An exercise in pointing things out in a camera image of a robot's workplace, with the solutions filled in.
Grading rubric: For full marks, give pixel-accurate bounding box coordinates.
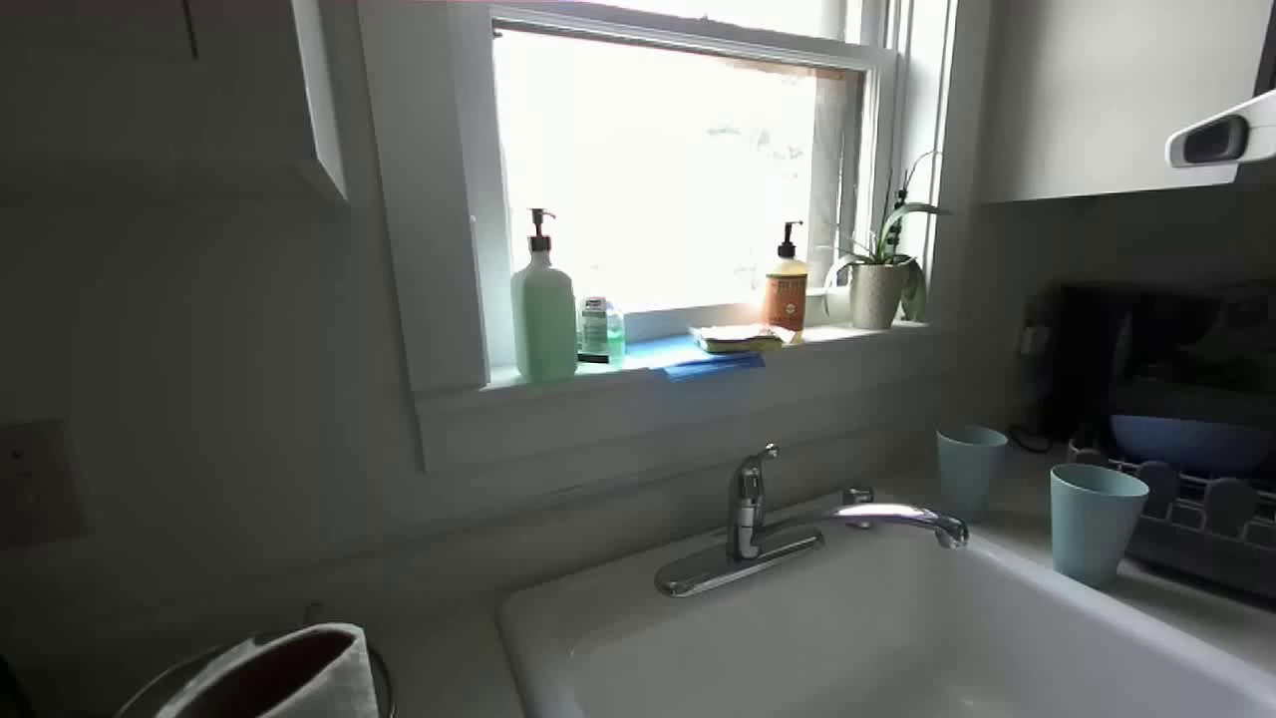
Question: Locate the chrome faucet lever handle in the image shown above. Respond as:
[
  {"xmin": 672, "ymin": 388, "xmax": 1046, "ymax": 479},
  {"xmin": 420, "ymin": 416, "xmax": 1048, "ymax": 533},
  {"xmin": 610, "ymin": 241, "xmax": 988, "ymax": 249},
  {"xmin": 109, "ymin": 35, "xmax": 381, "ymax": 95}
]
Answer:
[{"xmin": 732, "ymin": 440, "xmax": 785, "ymax": 497}]

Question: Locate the teal plastic cup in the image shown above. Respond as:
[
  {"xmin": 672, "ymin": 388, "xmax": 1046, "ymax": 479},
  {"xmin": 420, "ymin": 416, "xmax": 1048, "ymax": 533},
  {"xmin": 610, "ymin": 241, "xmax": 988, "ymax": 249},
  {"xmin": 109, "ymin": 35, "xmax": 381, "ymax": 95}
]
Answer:
[
  {"xmin": 1046, "ymin": 458, "xmax": 1152, "ymax": 589},
  {"xmin": 933, "ymin": 424, "xmax": 1014, "ymax": 523}
]

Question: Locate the small green jar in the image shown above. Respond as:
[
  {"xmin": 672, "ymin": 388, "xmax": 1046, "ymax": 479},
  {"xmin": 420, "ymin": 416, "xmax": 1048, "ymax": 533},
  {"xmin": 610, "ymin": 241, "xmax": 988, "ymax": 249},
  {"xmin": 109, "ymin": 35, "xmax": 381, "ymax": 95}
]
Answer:
[{"xmin": 574, "ymin": 296, "xmax": 630, "ymax": 369}]

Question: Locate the blue cloth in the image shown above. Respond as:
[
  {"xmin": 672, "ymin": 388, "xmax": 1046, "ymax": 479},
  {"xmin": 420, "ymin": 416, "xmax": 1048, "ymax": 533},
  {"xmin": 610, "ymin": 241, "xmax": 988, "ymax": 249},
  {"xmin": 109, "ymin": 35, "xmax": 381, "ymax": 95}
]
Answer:
[{"xmin": 614, "ymin": 329, "xmax": 768, "ymax": 388}]

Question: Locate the green soap pump bottle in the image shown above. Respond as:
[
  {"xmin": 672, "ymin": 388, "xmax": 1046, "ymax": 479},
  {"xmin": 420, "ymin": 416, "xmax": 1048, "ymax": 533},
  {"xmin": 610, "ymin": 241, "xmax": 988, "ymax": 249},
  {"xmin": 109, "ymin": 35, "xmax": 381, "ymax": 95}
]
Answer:
[{"xmin": 509, "ymin": 203, "xmax": 580, "ymax": 388}]

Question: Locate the amber soap pump bottle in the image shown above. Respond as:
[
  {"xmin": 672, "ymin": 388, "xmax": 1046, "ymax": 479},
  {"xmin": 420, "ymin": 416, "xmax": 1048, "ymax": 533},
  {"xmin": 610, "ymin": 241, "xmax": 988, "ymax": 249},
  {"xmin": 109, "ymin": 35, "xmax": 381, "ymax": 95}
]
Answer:
[{"xmin": 761, "ymin": 216, "xmax": 814, "ymax": 335}]

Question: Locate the chrome faucet spout and base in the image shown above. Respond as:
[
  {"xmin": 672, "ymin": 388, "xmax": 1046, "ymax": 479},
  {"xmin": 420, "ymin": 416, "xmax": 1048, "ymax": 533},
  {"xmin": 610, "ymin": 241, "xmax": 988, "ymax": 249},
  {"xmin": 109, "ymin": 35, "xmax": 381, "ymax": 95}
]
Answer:
[{"xmin": 651, "ymin": 453, "xmax": 971, "ymax": 599}]

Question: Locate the orchid in white pot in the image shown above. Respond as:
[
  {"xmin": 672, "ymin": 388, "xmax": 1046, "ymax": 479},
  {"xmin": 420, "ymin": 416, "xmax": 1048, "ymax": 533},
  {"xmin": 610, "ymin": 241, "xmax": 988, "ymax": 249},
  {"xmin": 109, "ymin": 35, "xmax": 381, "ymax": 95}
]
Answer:
[{"xmin": 830, "ymin": 151, "xmax": 947, "ymax": 335}]

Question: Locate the white ceramic sink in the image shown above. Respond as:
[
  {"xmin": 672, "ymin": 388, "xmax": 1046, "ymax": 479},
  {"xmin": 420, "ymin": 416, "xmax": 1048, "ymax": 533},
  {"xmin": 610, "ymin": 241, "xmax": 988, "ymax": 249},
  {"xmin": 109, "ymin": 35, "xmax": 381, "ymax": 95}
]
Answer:
[{"xmin": 495, "ymin": 509, "xmax": 1276, "ymax": 718}]

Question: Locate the steel cylinder container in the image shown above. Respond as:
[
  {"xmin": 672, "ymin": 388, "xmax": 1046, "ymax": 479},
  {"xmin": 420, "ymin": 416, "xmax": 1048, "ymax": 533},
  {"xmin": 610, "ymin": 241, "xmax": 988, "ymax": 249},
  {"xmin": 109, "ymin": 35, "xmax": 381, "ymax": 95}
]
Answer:
[{"xmin": 156, "ymin": 619, "xmax": 386, "ymax": 718}]

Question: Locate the white upper cabinet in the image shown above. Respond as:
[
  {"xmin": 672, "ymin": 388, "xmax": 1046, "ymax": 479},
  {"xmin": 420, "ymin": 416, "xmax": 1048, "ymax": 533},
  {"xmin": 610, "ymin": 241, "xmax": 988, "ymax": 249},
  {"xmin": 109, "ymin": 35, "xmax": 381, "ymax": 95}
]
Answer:
[
  {"xmin": 0, "ymin": 0, "xmax": 352, "ymax": 206},
  {"xmin": 982, "ymin": 0, "xmax": 1276, "ymax": 206}
]

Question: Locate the blue bowl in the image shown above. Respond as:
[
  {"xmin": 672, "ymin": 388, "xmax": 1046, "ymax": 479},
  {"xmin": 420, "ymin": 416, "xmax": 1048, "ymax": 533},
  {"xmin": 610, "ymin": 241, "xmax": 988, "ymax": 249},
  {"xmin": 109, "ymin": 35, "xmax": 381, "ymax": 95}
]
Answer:
[{"xmin": 1107, "ymin": 409, "xmax": 1276, "ymax": 479}]

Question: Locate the grey slotted dish drainer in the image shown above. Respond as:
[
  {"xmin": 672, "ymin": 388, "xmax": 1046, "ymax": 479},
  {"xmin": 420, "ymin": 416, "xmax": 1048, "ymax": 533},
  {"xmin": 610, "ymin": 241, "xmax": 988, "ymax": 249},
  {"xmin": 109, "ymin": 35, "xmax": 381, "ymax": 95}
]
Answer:
[{"xmin": 1068, "ymin": 441, "xmax": 1276, "ymax": 603}]

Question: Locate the white window frame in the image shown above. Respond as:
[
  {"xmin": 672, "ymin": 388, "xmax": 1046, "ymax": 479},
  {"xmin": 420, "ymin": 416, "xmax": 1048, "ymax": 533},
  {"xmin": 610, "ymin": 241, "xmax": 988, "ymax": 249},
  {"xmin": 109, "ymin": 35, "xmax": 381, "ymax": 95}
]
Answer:
[{"xmin": 352, "ymin": 0, "xmax": 992, "ymax": 402}]

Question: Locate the beige wall outlet plate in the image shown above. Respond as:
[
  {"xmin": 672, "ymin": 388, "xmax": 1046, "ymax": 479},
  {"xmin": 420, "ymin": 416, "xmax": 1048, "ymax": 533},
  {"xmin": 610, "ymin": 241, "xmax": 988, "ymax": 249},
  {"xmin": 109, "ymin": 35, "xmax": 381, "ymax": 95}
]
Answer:
[{"xmin": 0, "ymin": 416, "xmax": 87, "ymax": 550}]

